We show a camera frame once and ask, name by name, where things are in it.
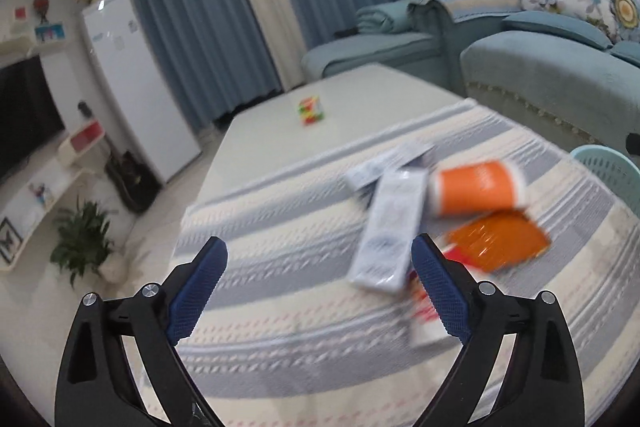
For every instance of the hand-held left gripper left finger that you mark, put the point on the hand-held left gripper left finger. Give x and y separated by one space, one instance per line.
197 292

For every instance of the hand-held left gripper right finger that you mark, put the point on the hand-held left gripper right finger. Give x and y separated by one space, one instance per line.
440 292

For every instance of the orange snack packet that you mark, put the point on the orange snack packet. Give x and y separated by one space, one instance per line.
500 242

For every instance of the grey white packet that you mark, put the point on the grey white packet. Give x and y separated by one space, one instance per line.
370 172

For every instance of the teal plastic basket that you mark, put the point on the teal plastic basket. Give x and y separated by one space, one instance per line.
605 167

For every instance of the striped woven tablecloth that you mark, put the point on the striped woven tablecloth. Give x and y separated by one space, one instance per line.
300 257

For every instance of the green potted plant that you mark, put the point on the green potted plant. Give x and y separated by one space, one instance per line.
82 242

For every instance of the dark acoustic guitar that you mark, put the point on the dark acoustic guitar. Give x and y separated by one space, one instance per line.
132 182

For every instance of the white curved console shelf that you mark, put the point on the white curved console shelf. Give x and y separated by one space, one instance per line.
55 187

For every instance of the small figurine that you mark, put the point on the small figurine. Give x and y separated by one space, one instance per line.
37 194

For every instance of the red white shelf box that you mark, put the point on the red white shelf box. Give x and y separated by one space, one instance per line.
85 137

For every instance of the colourful puzzle cube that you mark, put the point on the colourful puzzle cube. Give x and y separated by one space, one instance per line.
311 111

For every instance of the white standing air conditioner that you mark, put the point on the white standing air conditioner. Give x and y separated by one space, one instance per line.
135 82

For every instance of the teal sofa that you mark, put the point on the teal sofa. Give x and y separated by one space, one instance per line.
525 72

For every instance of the black television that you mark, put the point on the black television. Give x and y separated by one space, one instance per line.
25 117

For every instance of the folded teal blanket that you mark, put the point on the folded teal blanket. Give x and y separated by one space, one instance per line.
382 19

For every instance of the teal armrest cover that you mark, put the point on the teal armrest cover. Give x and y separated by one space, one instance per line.
475 4

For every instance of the small blue picture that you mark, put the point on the small blue picture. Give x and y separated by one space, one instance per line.
50 33

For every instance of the red round ornament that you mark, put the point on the red round ornament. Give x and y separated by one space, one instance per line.
41 4

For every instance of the small red square picture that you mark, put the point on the small red square picture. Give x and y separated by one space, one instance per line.
20 13

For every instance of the black picture frame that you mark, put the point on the black picture frame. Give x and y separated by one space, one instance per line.
10 241

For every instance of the white wall shelf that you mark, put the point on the white wall shelf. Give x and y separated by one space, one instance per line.
25 49

